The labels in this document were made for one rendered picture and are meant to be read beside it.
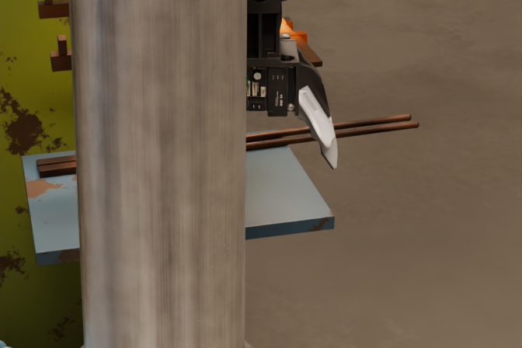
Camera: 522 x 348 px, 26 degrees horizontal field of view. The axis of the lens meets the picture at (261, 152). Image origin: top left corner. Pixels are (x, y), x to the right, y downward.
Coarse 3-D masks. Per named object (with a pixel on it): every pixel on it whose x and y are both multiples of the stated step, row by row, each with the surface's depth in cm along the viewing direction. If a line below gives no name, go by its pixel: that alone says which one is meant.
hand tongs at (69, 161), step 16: (304, 128) 177; (336, 128) 179; (368, 128) 177; (384, 128) 178; (400, 128) 179; (256, 144) 172; (272, 144) 173; (48, 160) 166; (64, 160) 166; (48, 176) 164
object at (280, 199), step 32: (32, 160) 169; (256, 160) 169; (288, 160) 169; (32, 192) 160; (64, 192) 160; (256, 192) 160; (288, 192) 160; (32, 224) 151; (64, 224) 151; (256, 224) 151; (288, 224) 152; (320, 224) 153; (64, 256) 146
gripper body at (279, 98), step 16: (256, 0) 103; (272, 0) 98; (256, 16) 101; (272, 16) 101; (256, 32) 101; (272, 32) 101; (256, 48) 102; (272, 48) 102; (288, 48) 103; (256, 64) 100; (272, 64) 100; (288, 64) 100; (256, 80) 103; (272, 80) 101; (288, 80) 103; (256, 96) 103; (272, 96) 102; (288, 96) 103; (272, 112) 102
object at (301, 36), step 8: (280, 32) 139; (288, 32) 137; (296, 32) 137; (304, 32) 137; (296, 40) 135; (304, 40) 137; (304, 48) 133; (304, 56) 130; (312, 56) 130; (320, 64) 129
